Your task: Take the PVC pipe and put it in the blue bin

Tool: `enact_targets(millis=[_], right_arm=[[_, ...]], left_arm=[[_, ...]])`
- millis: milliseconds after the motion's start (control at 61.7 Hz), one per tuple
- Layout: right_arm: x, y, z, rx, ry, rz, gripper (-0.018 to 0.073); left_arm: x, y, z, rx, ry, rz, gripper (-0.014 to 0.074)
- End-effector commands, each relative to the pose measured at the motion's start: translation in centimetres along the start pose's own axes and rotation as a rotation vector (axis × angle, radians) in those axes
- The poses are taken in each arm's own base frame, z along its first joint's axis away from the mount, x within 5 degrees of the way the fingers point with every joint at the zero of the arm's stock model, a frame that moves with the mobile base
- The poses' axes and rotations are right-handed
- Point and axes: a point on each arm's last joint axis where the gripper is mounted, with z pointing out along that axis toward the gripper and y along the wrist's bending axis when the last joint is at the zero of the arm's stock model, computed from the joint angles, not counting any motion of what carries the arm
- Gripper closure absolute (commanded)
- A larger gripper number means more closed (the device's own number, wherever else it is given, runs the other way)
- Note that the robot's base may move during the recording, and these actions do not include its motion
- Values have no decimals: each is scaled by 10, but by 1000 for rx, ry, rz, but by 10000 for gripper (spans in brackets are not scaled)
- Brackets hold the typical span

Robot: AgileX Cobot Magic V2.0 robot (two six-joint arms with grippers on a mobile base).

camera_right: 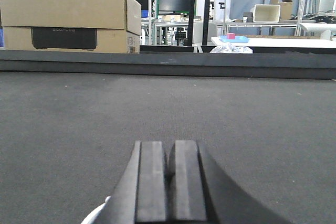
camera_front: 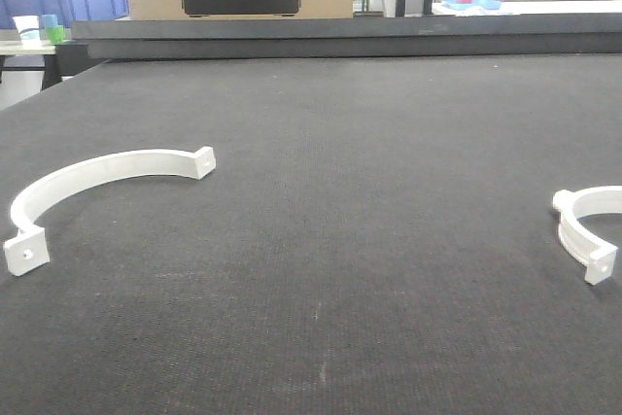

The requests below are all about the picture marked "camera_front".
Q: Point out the large white pipe clamp half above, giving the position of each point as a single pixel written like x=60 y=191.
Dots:
x=28 y=250

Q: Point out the small white pipe clamp half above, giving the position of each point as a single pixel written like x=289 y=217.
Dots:
x=597 y=255

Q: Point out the light blue tray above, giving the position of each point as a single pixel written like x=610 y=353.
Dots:
x=455 y=5

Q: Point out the green small cup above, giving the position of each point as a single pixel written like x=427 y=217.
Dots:
x=56 y=34

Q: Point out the blue small cup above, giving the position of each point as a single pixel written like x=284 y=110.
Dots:
x=48 y=21

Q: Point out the white paper cup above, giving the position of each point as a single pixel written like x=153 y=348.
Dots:
x=28 y=29

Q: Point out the white side table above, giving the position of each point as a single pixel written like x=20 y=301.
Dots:
x=12 y=46

